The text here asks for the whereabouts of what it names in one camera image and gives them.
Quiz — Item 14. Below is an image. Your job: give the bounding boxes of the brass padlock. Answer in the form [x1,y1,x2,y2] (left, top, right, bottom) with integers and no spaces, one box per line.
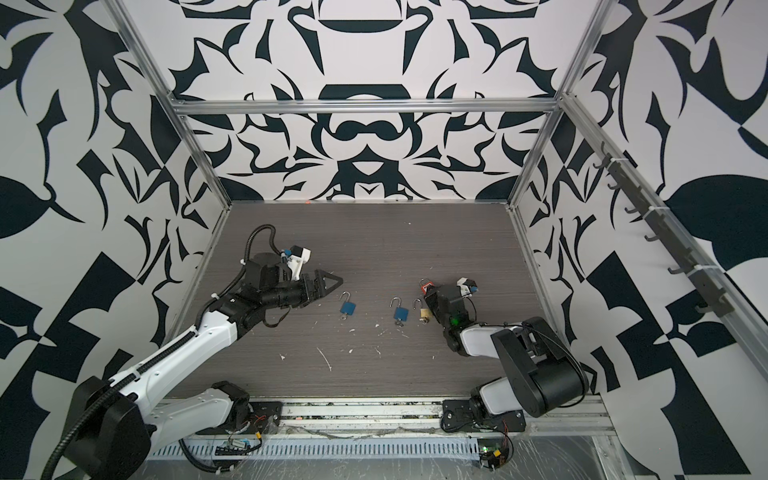
[412,298,432,324]

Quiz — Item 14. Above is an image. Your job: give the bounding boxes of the red safety padlock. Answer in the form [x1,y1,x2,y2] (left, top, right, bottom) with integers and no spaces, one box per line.
[419,278,434,295]

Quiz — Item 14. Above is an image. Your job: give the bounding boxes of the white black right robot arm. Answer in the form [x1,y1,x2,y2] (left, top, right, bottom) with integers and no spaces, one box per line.
[420,277,588,433]

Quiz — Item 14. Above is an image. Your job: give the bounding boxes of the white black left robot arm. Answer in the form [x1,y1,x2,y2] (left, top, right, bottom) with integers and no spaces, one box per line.
[41,224,343,479]

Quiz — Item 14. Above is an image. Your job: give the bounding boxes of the left blue padlock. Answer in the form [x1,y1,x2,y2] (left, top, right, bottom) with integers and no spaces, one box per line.
[339,291,356,321]

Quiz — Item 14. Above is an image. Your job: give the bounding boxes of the blue padlock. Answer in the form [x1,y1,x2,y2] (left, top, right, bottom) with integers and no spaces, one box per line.
[390,296,409,327]
[339,291,356,321]

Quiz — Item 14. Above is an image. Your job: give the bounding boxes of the right blue padlock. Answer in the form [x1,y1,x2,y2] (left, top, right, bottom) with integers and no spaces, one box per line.
[390,296,409,327]

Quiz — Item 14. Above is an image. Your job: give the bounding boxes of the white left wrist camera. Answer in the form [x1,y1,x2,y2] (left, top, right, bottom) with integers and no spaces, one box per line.
[281,245,311,281]

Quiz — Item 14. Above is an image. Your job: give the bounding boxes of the white slotted cable duct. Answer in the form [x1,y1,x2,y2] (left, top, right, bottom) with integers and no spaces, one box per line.
[186,437,482,461]

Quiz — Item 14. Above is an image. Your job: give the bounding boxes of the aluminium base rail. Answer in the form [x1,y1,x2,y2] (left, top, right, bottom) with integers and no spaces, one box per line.
[252,396,616,438]

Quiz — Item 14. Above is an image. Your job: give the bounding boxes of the grey wall hook rail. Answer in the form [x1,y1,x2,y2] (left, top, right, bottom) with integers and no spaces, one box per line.
[595,152,735,318]

